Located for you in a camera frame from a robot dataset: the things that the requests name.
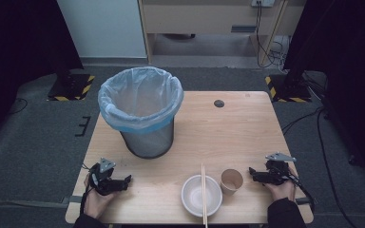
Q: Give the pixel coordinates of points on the white disposable bowl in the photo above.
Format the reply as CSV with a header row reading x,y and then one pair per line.
x,y
192,196

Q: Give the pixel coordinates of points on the black curtain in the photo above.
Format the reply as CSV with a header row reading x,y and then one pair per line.
x,y
345,47
19,47

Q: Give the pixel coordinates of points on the dark round table grommet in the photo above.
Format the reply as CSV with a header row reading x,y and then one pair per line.
x,y
219,103

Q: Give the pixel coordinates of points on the light wooden cabinet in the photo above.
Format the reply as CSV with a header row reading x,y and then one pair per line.
x,y
196,15

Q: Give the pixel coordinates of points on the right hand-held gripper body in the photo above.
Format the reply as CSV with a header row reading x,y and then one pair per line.
x,y
277,174

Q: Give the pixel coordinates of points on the grey table edge bracket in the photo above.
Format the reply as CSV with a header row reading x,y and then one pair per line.
x,y
72,199
302,200

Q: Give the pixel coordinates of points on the person's left hand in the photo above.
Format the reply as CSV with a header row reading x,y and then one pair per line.
x,y
95,202

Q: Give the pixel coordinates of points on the black stand base striped tape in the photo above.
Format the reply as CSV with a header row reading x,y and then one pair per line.
x,y
290,90
69,87

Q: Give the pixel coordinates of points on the person's right hand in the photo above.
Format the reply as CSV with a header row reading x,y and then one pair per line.
x,y
283,191

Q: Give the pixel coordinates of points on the grey power strip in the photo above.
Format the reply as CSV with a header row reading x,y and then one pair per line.
x,y
262,3

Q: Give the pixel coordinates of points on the black mesh trash bin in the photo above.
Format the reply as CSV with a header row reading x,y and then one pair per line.
x,y
149,142

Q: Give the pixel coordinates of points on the dark object under cabinet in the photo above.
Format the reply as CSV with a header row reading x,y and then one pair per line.
x,y
179,36

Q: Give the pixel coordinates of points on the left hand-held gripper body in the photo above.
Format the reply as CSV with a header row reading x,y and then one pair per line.
x,y
103,183

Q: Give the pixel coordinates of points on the translucent blue plastic bin liner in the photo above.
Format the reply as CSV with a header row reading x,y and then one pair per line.
x,y
139,95

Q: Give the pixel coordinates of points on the brown paper cup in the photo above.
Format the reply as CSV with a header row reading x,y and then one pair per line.
x,y
231,185

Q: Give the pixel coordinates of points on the wooden chopstick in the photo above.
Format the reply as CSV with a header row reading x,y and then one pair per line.
x,y
205,196

